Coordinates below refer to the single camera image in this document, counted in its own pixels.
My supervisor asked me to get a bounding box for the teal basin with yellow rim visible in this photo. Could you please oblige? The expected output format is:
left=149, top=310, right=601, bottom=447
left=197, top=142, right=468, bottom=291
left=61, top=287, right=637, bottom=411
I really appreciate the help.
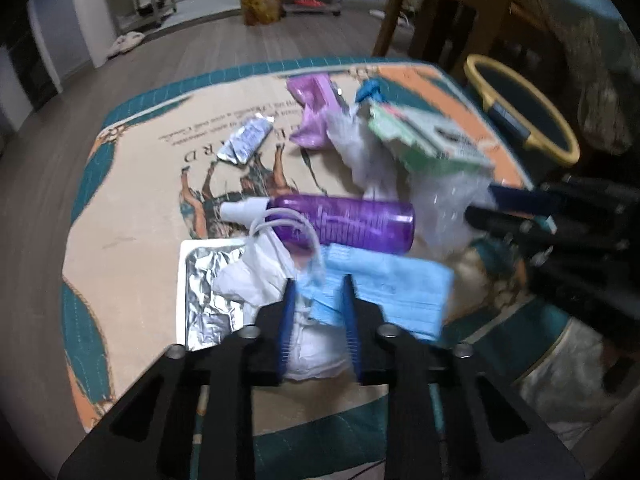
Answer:
left=463, top=53, right=582, bottom=169

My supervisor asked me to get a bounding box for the pair of white slippers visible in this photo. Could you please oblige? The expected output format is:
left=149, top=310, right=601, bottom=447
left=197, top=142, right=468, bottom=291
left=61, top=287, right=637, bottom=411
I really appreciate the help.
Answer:
left=105, top=31, right=147, bottom=58

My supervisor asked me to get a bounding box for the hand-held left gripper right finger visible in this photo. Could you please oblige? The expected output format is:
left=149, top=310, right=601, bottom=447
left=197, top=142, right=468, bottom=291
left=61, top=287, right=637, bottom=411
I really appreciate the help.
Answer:
left=341, top=276, right=586, bottom=480

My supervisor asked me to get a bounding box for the purple spray bottle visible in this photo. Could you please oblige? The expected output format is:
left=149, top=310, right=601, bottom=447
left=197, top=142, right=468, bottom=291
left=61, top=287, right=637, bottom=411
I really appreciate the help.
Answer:
left=220, top=193, right=417, bottom=255

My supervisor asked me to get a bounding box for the silver foil blister pack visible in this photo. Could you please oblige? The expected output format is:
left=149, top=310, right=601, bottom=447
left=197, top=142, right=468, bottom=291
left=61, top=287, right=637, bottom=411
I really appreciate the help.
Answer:
left=177, top=238, right=252, bottom=354

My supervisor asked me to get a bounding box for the teal lace-trimmed tablecloth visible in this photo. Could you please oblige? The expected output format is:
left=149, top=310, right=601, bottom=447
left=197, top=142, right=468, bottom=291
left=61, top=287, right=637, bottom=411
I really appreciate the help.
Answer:
left=500, top=0, right=640, bottom=157

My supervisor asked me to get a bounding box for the white tissue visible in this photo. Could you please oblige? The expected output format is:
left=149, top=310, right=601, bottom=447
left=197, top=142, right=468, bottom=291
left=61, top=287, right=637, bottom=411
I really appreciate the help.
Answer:
left=212, top=237, right=352, bottom=382

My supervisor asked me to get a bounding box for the purple plastic wrapper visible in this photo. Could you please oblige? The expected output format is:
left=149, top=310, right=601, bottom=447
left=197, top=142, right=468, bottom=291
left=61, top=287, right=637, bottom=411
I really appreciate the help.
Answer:
left=285, top=73, right=352, bottom=152

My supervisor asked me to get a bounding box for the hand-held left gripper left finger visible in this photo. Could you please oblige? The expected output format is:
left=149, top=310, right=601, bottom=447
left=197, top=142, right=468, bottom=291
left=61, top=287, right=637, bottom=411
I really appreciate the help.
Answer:
left=57, top=277, right=298, bottom=480

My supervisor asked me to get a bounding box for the silver printed foil packet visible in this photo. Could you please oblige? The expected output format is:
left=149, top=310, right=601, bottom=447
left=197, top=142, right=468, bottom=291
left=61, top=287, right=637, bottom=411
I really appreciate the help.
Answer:
left=217, top=113, right=277, bottom=167

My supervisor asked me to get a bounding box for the white plastic bag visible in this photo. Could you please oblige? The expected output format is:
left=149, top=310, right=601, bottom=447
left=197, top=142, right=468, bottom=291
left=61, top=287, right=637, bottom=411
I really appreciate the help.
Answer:
left=325, top=105, right=402, bottom=197

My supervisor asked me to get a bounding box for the blue face mask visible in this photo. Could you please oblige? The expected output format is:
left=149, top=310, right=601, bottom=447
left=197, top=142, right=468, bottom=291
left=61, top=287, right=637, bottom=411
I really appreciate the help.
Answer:
left=250, top=212, right=457, bottom=347

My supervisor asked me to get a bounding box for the clear plastic bag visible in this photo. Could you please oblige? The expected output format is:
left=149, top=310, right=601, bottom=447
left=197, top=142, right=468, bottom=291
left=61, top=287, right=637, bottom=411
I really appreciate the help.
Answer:
left=409, top=170, right=497, bottom=252

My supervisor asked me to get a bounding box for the green cardboard box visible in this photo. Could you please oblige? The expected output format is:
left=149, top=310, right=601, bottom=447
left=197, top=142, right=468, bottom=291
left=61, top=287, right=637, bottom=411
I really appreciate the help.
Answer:
left=366, top=99, right=497, bottom=174

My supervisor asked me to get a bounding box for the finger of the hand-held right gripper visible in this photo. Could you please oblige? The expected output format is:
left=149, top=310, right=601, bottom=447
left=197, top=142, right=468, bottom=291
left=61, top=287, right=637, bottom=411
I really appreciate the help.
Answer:
left=464, top=205, right=552, bottom=257
left=487, top=183, right=559, bottom=234

